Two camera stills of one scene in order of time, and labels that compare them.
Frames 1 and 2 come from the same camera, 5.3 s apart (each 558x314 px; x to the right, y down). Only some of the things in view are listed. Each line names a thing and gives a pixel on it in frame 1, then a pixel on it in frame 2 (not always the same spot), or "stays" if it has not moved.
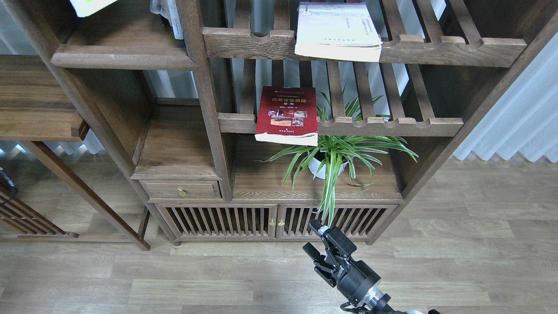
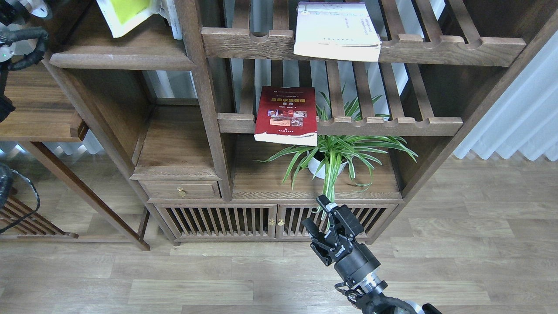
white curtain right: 525,120 stays
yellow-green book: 83,8 → 120,15
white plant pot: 314,165 stays
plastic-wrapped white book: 168,9 stays
